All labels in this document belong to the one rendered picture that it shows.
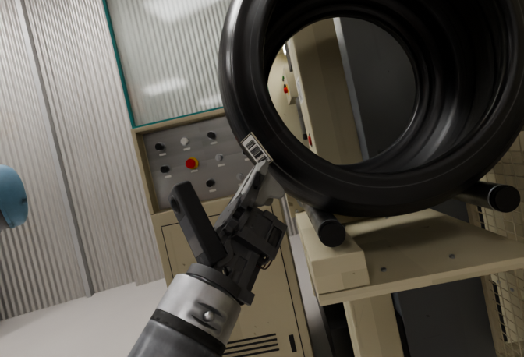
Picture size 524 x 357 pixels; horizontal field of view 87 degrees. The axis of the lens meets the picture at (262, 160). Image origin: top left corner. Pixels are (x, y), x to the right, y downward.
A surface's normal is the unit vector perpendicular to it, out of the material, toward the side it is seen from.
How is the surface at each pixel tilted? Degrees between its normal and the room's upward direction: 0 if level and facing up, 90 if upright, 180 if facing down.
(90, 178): 90
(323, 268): 90
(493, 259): 0
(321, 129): 90
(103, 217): 90
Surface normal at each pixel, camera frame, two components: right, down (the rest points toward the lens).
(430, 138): -0.73, -0.40
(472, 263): -0.22, -0.98
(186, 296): -0.09, -0.68
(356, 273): -0.04, 0.04
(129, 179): 0.21, -0.02
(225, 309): 0.69, -0.24
